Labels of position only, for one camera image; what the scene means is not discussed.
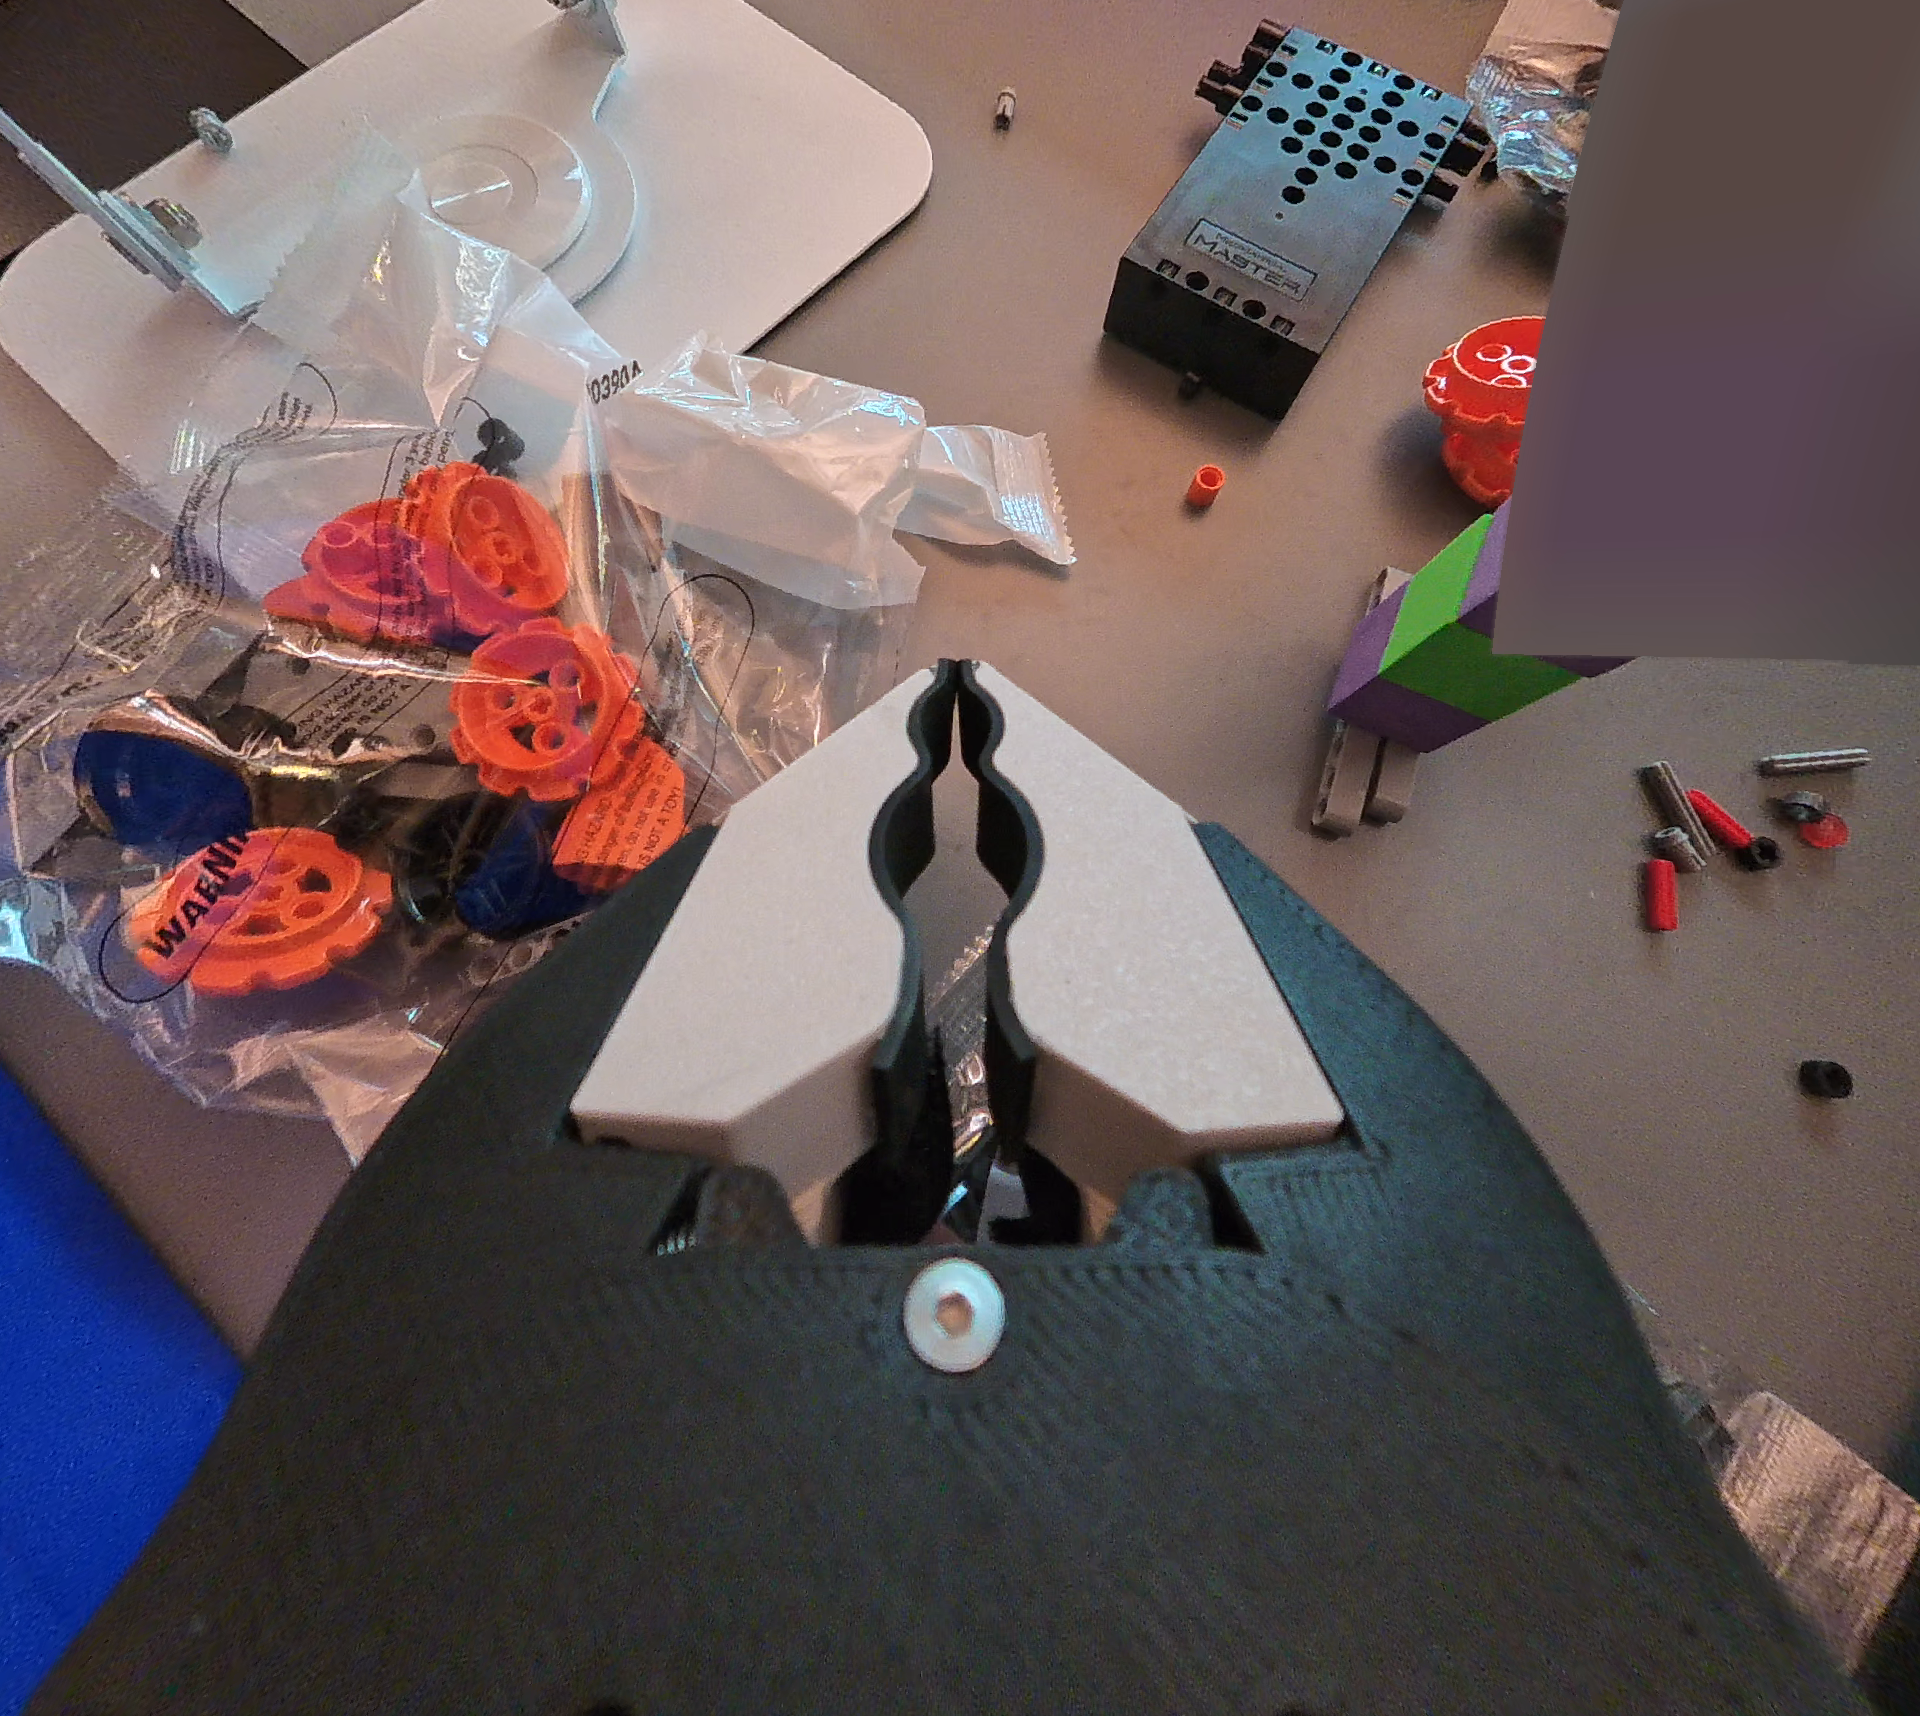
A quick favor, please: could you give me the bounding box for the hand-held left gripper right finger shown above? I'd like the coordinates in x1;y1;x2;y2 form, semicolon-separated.
963;658;1348;1232

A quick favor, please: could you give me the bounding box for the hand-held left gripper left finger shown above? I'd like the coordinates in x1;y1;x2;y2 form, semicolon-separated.
563;658;962;1238

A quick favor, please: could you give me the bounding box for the clear bag of orange gears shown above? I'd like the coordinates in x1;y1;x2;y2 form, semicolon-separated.
0;125;924;1133

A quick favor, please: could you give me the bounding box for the purple foam cube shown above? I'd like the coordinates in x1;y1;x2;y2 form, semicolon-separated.
1457;501;1635;686
1326;607;1448;759

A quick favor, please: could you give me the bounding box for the green foam cube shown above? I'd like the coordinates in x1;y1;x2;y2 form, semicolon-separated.
1376;512;1588;759

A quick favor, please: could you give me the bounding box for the white plastic pouch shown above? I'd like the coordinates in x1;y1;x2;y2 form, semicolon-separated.
577;338;1079;607

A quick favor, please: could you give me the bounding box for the clear bag of grey parts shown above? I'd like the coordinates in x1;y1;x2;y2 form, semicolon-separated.
1659;1348;1898;1635

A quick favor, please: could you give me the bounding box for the orange gear stack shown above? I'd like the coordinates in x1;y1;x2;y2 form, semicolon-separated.
1420;317;1546;507

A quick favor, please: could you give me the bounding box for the black perforated control box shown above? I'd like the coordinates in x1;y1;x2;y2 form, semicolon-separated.
1101;16;1493;422

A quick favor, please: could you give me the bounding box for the white metal stand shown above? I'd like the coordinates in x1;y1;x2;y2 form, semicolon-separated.
0;0;935;474

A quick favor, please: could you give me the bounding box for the small clear bag of parts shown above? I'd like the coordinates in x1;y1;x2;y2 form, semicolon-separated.
1465;0;1629;203

